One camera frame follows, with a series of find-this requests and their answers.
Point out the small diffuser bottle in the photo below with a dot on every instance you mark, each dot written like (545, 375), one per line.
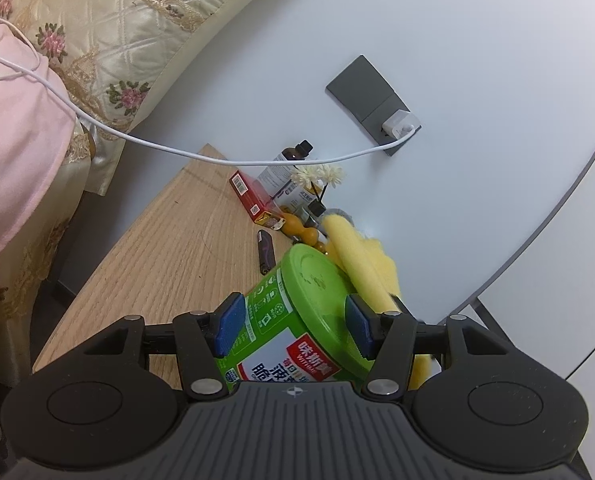
(315, 212)

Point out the grey wall socket panel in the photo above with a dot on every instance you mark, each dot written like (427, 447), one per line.
(365, 87)

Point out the red cigarette box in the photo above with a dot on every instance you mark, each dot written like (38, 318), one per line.
(250, 195)

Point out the dark purple lighter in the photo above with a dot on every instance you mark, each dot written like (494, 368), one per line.
(265, 252)

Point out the grey crumpled cloth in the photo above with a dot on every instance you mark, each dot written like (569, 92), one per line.
(345, 216)

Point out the cream artificial flowers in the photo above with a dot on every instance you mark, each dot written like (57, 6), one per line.
(322, 175)

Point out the white wall charger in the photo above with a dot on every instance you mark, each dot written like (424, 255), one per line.
(400, 124)

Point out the orange gourd ornament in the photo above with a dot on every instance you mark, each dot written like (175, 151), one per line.
(297, 227)

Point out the green round container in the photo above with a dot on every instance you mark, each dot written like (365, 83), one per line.
(307, 310)

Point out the dark glass bottle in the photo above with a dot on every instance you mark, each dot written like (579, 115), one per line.
(282, 162)

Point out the yellow cleaning cloth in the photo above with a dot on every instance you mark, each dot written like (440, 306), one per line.
(357, 255)

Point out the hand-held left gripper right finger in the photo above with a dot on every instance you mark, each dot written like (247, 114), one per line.
(360, 327)

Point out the cream quilted pillow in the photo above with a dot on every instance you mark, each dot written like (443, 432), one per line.
(152, 25)

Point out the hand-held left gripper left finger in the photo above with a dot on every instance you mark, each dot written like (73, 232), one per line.
(230, 322)

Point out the pink blanket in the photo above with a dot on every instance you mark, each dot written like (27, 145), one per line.
(12, 135)

